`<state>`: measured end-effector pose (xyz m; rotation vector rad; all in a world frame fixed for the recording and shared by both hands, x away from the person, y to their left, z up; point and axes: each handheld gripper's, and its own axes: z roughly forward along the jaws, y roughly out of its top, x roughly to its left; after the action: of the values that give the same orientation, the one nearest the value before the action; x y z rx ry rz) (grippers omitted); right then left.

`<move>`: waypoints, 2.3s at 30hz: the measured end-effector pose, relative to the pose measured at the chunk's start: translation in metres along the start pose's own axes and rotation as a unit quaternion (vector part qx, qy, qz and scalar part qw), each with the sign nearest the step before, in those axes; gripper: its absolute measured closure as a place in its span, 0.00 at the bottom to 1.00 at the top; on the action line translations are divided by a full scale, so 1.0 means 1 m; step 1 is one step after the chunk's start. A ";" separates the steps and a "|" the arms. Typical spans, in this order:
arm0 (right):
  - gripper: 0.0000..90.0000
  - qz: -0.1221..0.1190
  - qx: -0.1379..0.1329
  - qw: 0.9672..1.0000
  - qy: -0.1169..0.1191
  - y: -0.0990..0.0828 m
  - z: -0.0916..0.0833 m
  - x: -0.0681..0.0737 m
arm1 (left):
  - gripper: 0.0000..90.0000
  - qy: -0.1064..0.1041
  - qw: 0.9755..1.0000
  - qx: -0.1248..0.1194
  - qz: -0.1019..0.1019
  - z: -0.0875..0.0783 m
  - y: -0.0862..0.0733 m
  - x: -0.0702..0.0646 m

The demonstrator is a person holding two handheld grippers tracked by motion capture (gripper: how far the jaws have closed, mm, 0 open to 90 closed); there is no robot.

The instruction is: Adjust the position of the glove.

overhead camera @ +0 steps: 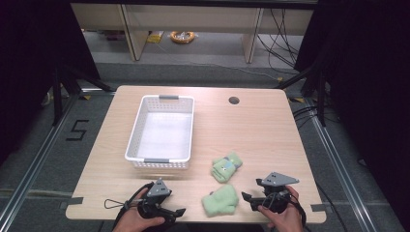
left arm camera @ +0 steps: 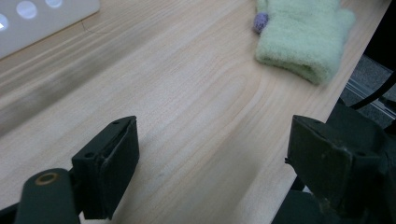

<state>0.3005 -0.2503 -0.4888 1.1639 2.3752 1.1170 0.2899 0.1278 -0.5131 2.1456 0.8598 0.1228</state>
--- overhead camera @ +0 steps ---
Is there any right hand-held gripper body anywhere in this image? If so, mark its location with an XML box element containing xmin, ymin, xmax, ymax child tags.
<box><xmin>250</xmin><ymin>171</ymin><xmax>300</xmax><ymax>214</ymax></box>

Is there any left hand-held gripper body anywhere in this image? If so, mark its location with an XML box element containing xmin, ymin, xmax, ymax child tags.
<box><xmin>137</xmin><ymin>178</ymin><xmax>178</xmax><ymax>225</ymax></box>

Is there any plain green fuzzy glove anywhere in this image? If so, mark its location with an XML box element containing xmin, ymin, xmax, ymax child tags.
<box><xmin>201</xmin><ymin>184</ymin><xmax>240</xmax><ymax>218</ymax></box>

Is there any green glove with blue patch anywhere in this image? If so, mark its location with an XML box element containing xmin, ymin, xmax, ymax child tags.
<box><xmin>211</xmin><ymin>152</ymin><xmax>244</xmax><ymax>184</ymax></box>

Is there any white perforated plastic basket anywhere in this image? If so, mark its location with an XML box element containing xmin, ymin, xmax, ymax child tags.
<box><xmin>124</xmin><ymin>94</ymin><xmax>195</xmax><ymax>171</ymax></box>

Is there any person's left hand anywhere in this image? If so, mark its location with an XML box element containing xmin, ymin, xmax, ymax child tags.
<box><xmin>112</xmin><ymin>188</ymin><xmax>166</xmax><ymax>232</ymax></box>

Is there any person's right hand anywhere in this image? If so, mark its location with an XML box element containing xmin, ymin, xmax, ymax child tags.
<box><xmin>257</xmin><ymin>185</ymin><xmax>305</xmax><ymax>232</ymax></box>

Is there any black metal stand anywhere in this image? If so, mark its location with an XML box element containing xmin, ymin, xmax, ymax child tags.
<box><xmin>273</xmin><ymin>63</ymin><xmax>329</xmax><ymax>128</ymax></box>
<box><xmin>50</xmin><ymin>63</ymin><xmax>116</xmax><ymax>128</ymax></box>

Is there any black curtain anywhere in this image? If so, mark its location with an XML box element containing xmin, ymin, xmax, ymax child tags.
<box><xmin>293</xmin><ymin>0</ymin><xmax>410</xmax><ymax>228</ymax></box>
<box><xmin>0</xmin><ymin>0</ymin><xmax>102</xmax><ymax>166</ymax></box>

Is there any yellow packet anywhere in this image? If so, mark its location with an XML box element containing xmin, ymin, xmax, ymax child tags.
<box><xmin>146</xmin><ymin>30</ymin><xmax>164</xmax><ymax>44</ymax></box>

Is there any beige wooden shelf unit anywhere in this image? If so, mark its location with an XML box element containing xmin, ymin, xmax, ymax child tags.
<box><xmin>71</xmin><ymin>3</ymin><xmax>315</xmax><ymax>65</ymax></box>

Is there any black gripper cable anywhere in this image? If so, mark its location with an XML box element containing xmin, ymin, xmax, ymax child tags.
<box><xmin>103</xmin><ymin>181</ymin><xmax>155</xmax><ymax>223</ymax></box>
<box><xmin>261</xmin><ymin>191</ymin><xmax>308</xmax><ymax>228</ymax></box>

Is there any aluminium floor rail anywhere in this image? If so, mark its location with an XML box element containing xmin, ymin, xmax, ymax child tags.
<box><xmin>0</xmin><ymin>93</ymin><xmax>82</xmax><ymax>224</ymax></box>
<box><xmin>307</xmin><ymin>96</ymin><xmax>379</xmax><ymax>232</ymax></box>

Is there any thin white floor cable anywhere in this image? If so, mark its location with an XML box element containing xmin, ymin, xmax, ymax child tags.
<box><xmin>154</xmin><ymin>42</ymin><xmax>282</xmax><ymax>80</ymax></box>

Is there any bundle of black floor cables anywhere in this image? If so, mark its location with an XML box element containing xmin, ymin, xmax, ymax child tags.
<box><xmin>255</xmin><ymin>8</ymin><xmax>302</xmax><ymax>70</ymax></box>

